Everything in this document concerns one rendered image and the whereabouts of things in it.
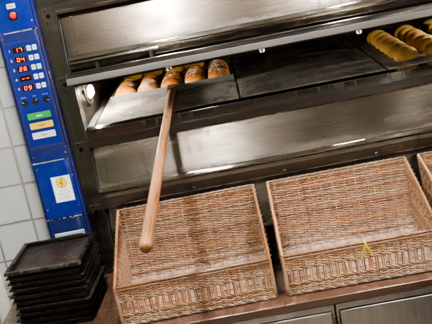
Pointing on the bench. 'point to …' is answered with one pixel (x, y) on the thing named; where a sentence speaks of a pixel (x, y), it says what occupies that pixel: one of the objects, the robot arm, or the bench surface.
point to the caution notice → (62, 188)
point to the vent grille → (70, 233)
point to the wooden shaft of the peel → (146, 245)
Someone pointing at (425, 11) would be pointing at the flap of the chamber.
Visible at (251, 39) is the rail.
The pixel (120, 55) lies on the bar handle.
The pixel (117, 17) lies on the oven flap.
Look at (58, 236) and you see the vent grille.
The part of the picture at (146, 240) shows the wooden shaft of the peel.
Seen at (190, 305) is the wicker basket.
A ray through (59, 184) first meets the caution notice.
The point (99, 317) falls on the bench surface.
